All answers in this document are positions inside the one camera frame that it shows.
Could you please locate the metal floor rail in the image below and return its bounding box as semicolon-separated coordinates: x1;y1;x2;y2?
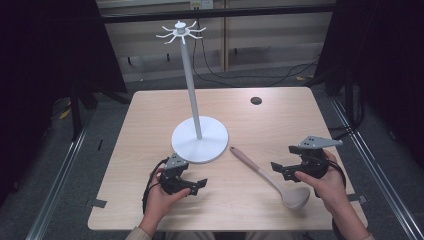
25;109;98;240
328;96;424;240

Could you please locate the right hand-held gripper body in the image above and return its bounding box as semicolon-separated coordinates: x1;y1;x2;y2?
282;135;344;183

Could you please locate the wooden vertical post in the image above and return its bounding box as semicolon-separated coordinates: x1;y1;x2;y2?
221;0;232;72

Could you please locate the black horizontal bar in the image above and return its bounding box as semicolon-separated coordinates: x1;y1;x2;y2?
99;3;336;24

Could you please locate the grey table edge bracket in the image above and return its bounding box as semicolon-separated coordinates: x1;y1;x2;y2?
85;198;108;209
347;193;368;205

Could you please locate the black metal stand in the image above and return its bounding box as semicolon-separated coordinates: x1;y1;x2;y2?
63;74;133;143

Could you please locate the person's right hand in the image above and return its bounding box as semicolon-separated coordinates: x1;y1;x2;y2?
294;149;350;215

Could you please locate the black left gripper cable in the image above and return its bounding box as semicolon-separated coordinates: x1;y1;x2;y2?
142;157;169;214

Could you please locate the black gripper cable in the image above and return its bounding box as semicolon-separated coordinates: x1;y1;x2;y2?
313;159;348;198
142;157;169;214

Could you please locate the white utensil rack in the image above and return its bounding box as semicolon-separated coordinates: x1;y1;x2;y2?
155;20;230;165

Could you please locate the black floor cable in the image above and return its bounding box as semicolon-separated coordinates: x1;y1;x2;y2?
191;19;321;88

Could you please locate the white wall socket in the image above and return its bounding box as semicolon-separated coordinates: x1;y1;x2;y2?
189;0;215;11

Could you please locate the black curtain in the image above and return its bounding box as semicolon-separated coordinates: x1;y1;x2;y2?
0;0;128;208
313;0;424;171

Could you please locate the person's left hand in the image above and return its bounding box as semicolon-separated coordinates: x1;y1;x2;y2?
142;167;193;231

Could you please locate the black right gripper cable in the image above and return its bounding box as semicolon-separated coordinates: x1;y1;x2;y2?
313;159;348;198

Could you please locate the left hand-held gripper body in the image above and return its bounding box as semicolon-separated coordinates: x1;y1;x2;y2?
158;152;193;196

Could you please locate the pink ladle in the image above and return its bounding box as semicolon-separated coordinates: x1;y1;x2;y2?
229;146;311;210

